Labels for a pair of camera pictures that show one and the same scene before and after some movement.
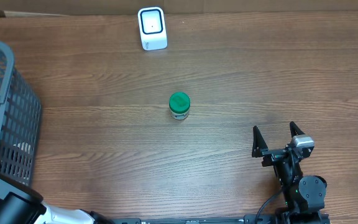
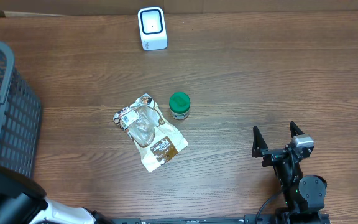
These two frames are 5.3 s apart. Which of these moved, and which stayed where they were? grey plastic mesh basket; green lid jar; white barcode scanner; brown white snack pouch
Moved: brown white snack pouch
Stayed: grey plastic mesh basket; white barcode scanner; green lid jar
